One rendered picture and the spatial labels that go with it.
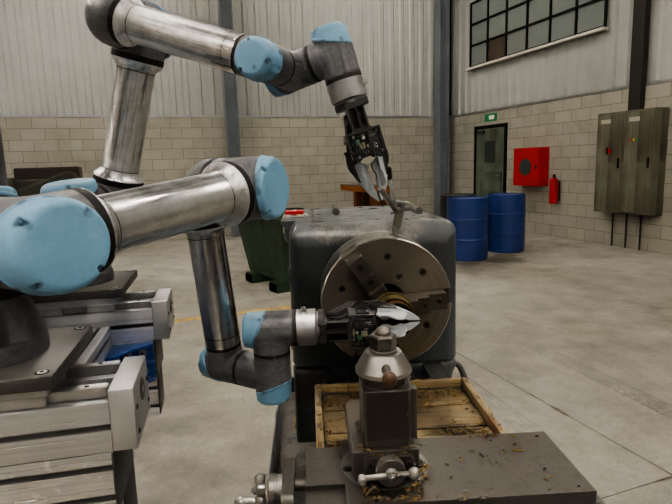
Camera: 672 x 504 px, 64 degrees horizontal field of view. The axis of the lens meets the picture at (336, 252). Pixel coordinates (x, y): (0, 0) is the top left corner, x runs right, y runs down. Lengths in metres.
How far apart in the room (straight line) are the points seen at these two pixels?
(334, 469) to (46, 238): 0.50
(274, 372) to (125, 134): 0.65
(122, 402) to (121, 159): 0.71
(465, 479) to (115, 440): 0.49
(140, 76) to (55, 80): 10.01
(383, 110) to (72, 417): 11.83
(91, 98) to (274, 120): 3.48
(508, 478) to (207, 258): 0.67
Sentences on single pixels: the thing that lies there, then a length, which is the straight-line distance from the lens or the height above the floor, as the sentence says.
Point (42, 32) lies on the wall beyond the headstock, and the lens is 11.54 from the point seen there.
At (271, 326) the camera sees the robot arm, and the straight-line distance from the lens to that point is 1.08.
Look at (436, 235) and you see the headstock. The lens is 1.44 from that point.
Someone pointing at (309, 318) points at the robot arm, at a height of 1.11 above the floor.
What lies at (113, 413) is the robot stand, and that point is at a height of 1.08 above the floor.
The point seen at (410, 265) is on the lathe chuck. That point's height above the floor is 1.17.
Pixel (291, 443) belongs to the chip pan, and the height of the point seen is 0.54.
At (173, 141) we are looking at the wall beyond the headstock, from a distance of 11.17.
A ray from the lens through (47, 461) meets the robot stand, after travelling 0.87.
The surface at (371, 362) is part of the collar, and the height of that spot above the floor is 1.14.
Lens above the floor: 1.41
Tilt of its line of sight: 9 degrees down
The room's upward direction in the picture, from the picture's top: 2 degrees counter-clockwise
